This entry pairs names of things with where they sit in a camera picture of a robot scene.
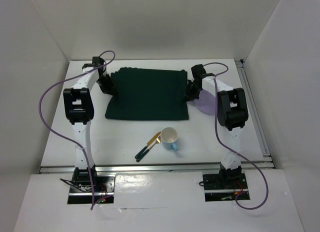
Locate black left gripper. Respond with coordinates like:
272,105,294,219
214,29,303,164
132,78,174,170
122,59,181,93
95,73,116,96

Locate lilac plate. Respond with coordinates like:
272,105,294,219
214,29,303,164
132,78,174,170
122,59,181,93
194,90,216,115

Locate dark green cloth placemat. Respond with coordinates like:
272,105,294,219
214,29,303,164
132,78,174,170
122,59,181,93
105,67,189,121

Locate light blue mug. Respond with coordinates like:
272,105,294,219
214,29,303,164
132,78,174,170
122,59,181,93
160,127,178,152

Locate gold knife green handle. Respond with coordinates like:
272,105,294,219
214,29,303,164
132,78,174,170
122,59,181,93
134,131,161,159

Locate gold fork green handle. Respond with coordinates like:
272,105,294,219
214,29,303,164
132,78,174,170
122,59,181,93
136,136,162,163

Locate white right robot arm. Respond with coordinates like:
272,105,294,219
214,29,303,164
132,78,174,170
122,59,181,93
185,62,249,189

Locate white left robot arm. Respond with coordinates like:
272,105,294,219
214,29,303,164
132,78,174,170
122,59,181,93
63,56,117,192

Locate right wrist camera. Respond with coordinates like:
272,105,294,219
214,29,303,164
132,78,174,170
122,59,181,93
191,64,207,80

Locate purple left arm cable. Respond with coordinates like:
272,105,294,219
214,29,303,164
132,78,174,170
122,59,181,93
37,50,116,211

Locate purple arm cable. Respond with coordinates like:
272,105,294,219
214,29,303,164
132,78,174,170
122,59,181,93
37,50,116,211
202,62,271,210

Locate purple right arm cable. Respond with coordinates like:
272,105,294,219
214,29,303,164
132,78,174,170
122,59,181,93
202,62,271,210

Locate aluminium front rail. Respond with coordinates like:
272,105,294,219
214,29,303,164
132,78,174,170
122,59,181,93
39,161,273,174

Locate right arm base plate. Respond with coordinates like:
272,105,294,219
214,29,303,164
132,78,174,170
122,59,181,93
198,173,250,202

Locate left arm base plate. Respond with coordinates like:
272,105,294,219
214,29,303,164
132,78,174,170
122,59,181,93
64,175,116,205

